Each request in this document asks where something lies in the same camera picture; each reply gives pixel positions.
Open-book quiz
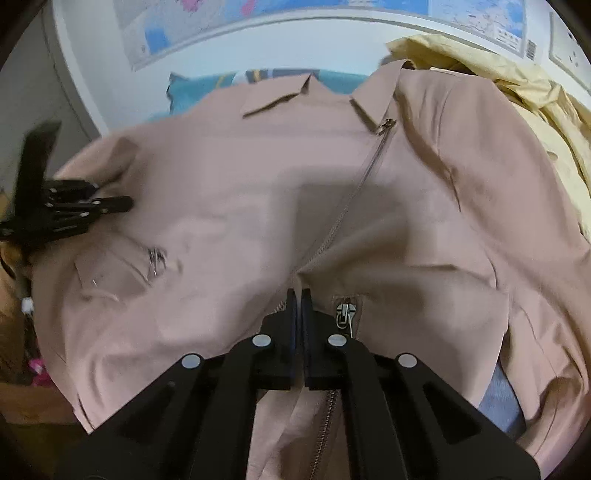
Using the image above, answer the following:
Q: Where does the white wall socket panel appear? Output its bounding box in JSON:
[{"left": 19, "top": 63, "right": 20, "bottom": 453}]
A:
[{"left": 549, "top": 12, "right": 591, "bottom": 90}]

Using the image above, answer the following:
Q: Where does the pink zip jacket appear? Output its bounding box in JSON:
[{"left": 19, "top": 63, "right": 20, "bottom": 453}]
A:
[{"left": 32, "top": 60, "right": 590, "bottom": 475}]

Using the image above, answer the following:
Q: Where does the cream yellow garment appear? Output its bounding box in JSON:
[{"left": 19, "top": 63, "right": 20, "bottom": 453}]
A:
[{"left": 387, "top": 34, "right": 590, "bottom": 237}]

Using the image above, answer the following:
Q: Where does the white bed headboard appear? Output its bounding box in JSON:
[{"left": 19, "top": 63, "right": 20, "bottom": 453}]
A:
[{"left": 49, "top": 1, "right": 549, "bottom": 136}]

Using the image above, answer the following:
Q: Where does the wall map poster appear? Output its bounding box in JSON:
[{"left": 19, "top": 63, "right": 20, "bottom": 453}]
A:
[{"left": 112, "top": 0, "right": 528, "bottom": 70}]

